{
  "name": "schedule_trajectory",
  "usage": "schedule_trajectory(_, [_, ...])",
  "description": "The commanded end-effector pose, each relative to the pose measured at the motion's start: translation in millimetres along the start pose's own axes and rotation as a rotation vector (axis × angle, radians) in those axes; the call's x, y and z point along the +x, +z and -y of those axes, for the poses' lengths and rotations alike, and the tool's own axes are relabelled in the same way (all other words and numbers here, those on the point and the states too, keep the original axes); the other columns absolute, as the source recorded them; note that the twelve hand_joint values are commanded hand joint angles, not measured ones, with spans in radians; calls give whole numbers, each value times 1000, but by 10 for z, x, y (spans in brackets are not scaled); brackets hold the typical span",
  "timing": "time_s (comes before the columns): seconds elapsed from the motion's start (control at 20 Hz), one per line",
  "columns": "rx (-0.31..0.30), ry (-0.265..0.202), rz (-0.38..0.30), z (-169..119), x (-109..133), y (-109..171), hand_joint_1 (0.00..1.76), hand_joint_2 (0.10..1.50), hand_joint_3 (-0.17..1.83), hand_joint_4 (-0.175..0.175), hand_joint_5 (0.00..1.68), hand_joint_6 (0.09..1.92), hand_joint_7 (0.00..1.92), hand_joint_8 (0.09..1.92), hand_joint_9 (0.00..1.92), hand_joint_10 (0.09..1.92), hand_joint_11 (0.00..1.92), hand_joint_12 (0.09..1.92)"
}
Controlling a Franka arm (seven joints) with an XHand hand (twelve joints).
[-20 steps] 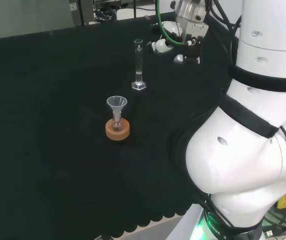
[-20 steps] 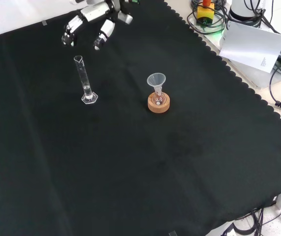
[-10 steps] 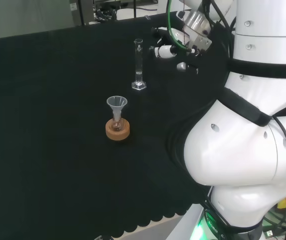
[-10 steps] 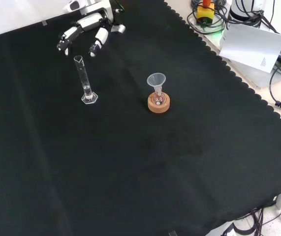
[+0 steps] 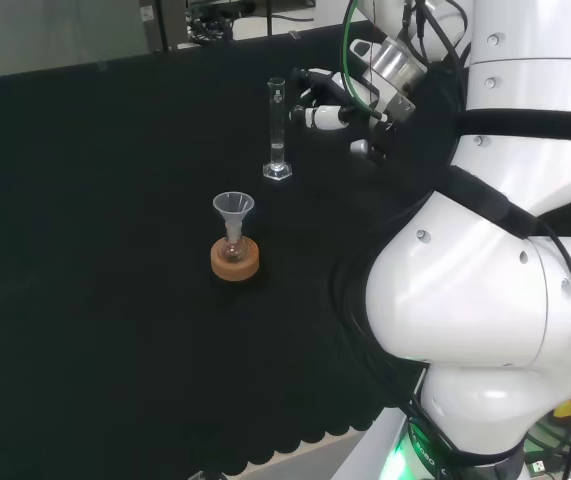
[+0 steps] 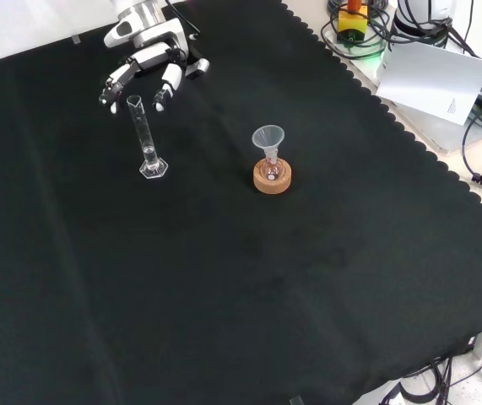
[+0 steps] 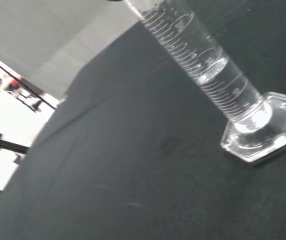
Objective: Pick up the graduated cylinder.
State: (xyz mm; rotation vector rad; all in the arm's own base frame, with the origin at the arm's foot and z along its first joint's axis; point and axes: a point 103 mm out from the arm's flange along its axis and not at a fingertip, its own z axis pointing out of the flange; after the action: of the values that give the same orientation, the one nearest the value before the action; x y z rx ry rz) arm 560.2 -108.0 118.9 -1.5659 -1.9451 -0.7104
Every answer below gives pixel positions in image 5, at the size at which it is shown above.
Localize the pale board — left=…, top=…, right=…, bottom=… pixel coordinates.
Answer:
left=0, top=0, right=146, bottom=83

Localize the round-bottom glass flask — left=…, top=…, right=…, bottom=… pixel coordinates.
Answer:
left=220, top=233, right=247, bottom=264

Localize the green cable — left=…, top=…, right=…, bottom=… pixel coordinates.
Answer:
left=341, top=0, right=387, bottom=119

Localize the clear glass graduated cylinder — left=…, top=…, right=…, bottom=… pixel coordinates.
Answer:
left=262, top=77, right=294, bottom=182

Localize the clear plastic funnel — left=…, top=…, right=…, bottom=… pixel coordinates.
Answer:
left=212, top=191, right=256, bottom=242

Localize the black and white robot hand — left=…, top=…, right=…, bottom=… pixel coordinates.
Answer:
left=287, top=66, right=402, bottom=162

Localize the cork ring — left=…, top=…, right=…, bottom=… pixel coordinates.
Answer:
left=210, top=235, right=261, bottom=282

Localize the black bench cloth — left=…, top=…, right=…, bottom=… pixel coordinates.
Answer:
left=0, top=19, right=471, bottom=476

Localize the grey metal cabinet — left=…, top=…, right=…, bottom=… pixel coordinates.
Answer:
left=138, top=0, right=189, bottom=53

